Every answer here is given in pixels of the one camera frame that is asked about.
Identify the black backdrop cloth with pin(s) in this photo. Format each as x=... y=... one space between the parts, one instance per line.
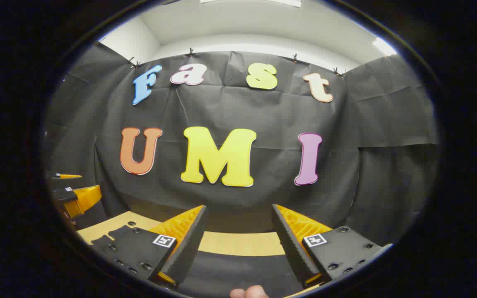
x=263 y=111

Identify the small black cloth clip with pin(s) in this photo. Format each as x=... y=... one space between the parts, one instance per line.
x=189 y=52
x=338 y=73
x=295 y=58
x=133 y=63

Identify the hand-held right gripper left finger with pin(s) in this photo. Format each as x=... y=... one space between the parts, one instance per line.
x=186 y=248

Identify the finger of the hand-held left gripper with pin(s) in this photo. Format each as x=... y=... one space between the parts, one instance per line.
x=85 y=198
x=68 y=176

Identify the dark grey jeans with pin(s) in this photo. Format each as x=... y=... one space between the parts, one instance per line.
x=238 y=273

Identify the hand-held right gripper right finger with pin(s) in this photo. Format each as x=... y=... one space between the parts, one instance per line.
x=290 y=248

